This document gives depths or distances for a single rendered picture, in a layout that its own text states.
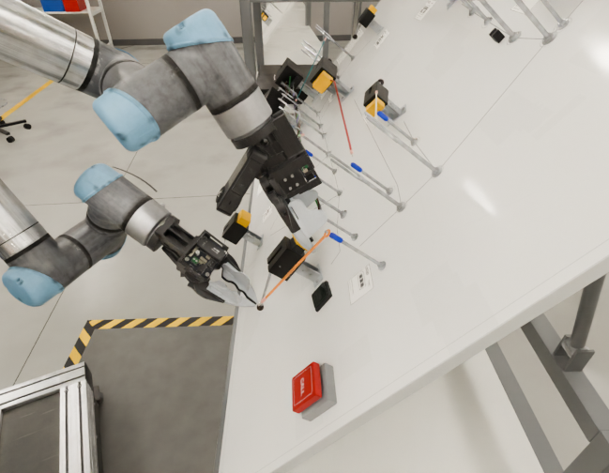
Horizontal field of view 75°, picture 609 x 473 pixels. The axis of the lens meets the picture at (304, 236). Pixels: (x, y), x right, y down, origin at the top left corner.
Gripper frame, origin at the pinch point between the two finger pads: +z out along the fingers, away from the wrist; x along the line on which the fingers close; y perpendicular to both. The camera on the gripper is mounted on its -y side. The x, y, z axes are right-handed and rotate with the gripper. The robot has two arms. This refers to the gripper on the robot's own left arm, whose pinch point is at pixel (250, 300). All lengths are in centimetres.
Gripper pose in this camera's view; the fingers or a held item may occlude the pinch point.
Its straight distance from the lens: 74.5
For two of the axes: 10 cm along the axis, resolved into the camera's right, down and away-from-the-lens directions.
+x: 5.2, -7.4, 4.3
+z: 7.9, 6.1, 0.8
